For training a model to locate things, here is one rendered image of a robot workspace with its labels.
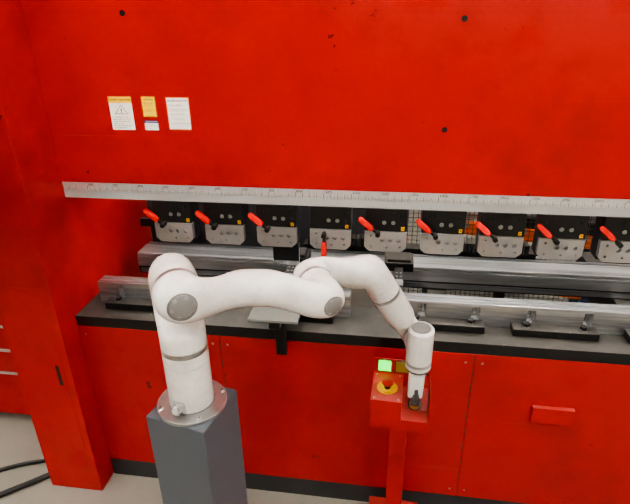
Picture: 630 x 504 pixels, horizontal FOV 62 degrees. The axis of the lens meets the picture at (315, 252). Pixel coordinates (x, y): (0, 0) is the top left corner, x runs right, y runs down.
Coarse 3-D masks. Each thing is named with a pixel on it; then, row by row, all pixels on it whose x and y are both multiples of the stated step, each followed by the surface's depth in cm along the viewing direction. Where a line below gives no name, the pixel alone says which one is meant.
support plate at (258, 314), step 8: (256, 312) 189; (264, 312) 189; (272, 312) 189; (280, 312) 189; (288, 312) 189; (248, 320) 185; (256, 320) 185; (264, 320) 184; (272, 320) 184; (280, 320) 184; (288, 320) 184; (296, 320) 184
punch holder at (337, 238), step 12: (312, 216) 191; (324, 216) 190; (336, 216) 190; (348, 216) 189; (312, 228) 193; (324, 228) 192; (336, 228) 192; (348, 228) 191; (312, 240) 195; (336, 240) 193; (348, 240) 193
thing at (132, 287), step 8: (104, 280) 220; (112, 280) 219; (120, 280) 219; (128, 280) 220; (136, 280) 220; (144, 280) 219; (104, 288) 220; (112, 288) 219; (120, 288) 221; (128, 288) 218; (136, 288) 217; (144, 288) 217; (104, 296) 221; (128, 296) 220; (136, 296) 219; (144, 296) 218
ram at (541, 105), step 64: (64, 0) 172; (128, 0) 169; (192, 0) 166; (256, 0) 163; (320, 0) 161; (384, 0) 158; (448, 0) 156; (512, 0) 153; (576, 0) 151; (64, 64) 181; (128, 64) 178; (192, 64) 174; (256, 64) 171; (320, 64) 169; (384, 64) 166; (448, 64) 163; (512, 64) 160; (576, 64) 158; (64, 128) 191; (192, 128) 184; (256, 128) 180; (320, 128) 177; (384, 128) 174; (448, 128) 171; (512, 128) 168; (576, 128) 165; (64, 192) 202; (128, 192) 198; (448, 192) 180; (512, 192) 177; (576, 192) 174
